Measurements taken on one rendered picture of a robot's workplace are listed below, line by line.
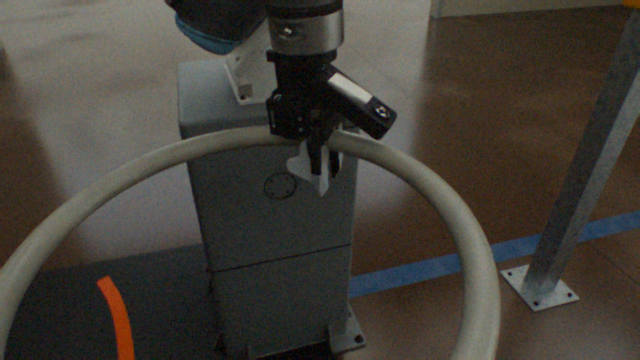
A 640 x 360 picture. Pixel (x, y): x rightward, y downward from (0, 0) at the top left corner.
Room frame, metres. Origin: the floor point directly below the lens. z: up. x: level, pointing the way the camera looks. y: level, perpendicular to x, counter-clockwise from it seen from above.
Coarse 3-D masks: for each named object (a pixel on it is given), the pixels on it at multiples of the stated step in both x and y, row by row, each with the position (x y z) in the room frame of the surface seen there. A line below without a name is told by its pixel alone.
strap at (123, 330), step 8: (104, 280) 1.08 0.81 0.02; (104, 288) 1.04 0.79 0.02; (112, 288) 1.04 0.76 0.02; (112, 296) 1.01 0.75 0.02; (120, 296) 1.01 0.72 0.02; (112, 304) 0.97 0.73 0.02; (120, 304) 0.97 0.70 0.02; (112, 312) 0.93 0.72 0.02; (120, 312) 0.93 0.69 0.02; (120, 320) 0.90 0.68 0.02; (128, 320) 0.90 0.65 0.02; (120, 328) 0.87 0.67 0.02; (128, 328) 0.87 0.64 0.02; (120, 336) 0.84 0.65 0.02; (128, 336) 0.84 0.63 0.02; (120, 344) 0.81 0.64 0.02; (128, 344) 0.81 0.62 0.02; (120, 352) 0.78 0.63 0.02; (128, 352) 0.78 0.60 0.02
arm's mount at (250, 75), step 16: (256, 32) 0.89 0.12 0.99; (240, 48) 0.89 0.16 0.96; (256, 48) 0.84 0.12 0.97; (224, 64) 1.07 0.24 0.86; (240, 64) 0.83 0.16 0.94; (256, 64) 0.85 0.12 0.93; (272, 64) 0.86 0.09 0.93; (240, 80) 0.84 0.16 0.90; (256, 80) 0.85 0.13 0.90; (272, 80) 0.86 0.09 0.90; (240, 96) 0.84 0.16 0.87; (256, 96) 0.85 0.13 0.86
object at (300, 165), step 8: (304, 144) 0.50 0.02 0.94; (304, 152) 0.49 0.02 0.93; (328, 152) 0.50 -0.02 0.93; (288, 160) 0.50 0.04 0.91; (296, 160) 0.50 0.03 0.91; (304, 160) 0.49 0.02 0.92; (288, 168) 0.50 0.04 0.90; (296, 168) 0.50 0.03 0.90; (304, 168) 0.49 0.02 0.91; (304, 176) 0.49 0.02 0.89; (312, 176) 0.48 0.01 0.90; (320, 176) 0.47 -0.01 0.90; (312, 184) 0.48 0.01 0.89; (320, 184) 0.48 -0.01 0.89; (320, 192) 0.48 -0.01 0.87
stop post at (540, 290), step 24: (624, 0) 1.11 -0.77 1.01; (624, 48) 1.08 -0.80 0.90; (624, 72) 1.05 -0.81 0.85; (600, 96) 1.09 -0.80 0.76; (624, 96) 1.03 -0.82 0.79; (600, 120) 1.06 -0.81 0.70; (624, 120) 1.03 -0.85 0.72; (600, 144) 1.03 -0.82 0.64; (576, 168) 1.07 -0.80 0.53; (600, 168) 1.03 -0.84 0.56; (576, 192) 1.04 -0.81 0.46; (600, 192) 1.04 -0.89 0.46; (552, 216) 1.09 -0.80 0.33; (576, 216) 1.03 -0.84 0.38; (552, 240) 1.05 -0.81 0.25; (576, 240) 1.04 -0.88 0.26; (552, 264) 1.02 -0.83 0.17; (528, 288) 1.05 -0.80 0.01; (552, 288) 1.04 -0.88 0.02
